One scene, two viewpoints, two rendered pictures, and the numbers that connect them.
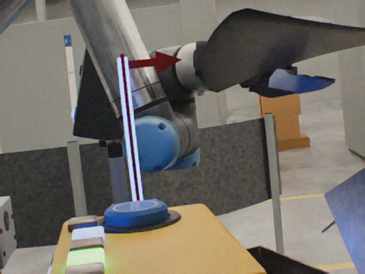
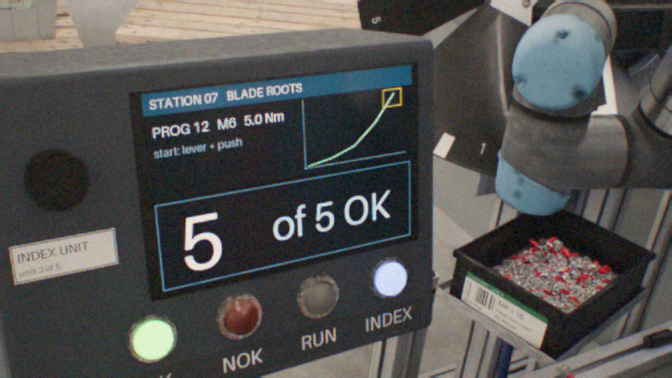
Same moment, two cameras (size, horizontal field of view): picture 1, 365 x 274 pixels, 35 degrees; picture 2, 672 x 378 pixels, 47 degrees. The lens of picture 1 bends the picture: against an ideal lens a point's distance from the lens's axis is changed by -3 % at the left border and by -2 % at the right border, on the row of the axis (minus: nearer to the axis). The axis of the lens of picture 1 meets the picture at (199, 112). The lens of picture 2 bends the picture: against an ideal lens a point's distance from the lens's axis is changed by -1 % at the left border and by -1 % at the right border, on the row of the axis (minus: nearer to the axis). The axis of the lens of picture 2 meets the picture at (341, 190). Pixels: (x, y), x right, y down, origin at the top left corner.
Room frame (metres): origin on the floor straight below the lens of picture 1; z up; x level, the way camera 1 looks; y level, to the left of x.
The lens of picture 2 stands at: (1.38, 0.61, 1.40)
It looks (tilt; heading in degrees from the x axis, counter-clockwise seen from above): 29 degrees down; 247
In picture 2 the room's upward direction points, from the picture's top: 7 degrees clockwise
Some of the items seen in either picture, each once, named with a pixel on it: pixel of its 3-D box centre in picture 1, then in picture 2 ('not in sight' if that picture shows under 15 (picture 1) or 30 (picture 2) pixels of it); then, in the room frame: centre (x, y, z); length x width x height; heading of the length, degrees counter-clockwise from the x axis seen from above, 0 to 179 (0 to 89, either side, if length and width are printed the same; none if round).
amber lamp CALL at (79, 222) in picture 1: (83, 223); not in sight; (0.35, 0.08, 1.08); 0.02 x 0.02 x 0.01; 9
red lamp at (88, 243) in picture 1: (87, 247); not in sight; (0.30, 0.07, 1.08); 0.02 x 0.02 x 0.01; 9
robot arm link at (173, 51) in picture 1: (168, 73); (562, 58); (0.94, 0.04, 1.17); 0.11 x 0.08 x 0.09; 46
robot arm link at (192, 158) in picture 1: (172, 134); (555, 152); (0.92, 0.05, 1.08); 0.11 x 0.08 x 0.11; 171
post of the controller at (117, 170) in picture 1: (119, 190); (395, 364); (1.13, 0.17, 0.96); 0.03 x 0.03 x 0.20; 9
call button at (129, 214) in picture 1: (136, 216); not in sight; (0.36, 0.05, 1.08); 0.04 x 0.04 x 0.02
